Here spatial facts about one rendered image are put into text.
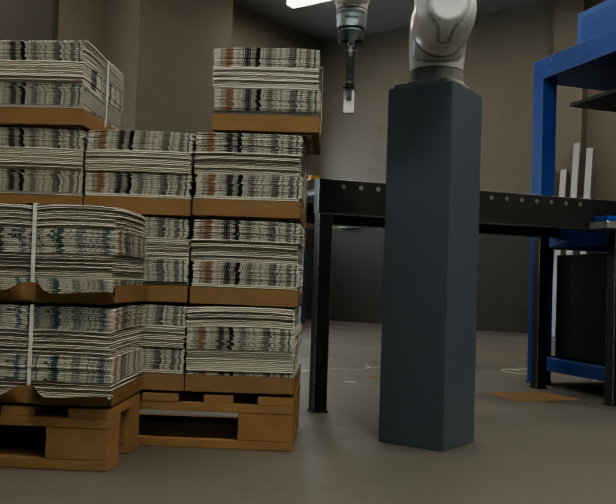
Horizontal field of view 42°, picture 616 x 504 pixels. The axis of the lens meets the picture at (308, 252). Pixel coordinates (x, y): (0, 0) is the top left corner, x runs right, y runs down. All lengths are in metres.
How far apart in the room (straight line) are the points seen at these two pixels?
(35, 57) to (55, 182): 0.34
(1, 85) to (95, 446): 1.00
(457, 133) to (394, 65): 7.34
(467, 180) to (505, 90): 6.61
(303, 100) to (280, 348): 0.66
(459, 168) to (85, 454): 1.22
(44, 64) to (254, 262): 0.77
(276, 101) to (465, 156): 0.56
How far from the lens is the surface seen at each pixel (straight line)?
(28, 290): 1.95
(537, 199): 3.17
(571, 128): 8.41
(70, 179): 2.25
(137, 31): 7.38
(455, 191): 2.26
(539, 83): 4.13
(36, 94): 2.31
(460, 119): 2.31
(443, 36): 2.18
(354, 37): 2.37
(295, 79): 2.19
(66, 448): 1.96
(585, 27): 4.10
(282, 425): 2.15
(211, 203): 2.15
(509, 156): 8.76
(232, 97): 2.20
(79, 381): 1.92
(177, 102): 7.57
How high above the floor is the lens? 0.44
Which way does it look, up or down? 2 degrees up
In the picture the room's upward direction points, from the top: 2 degrees clockwise
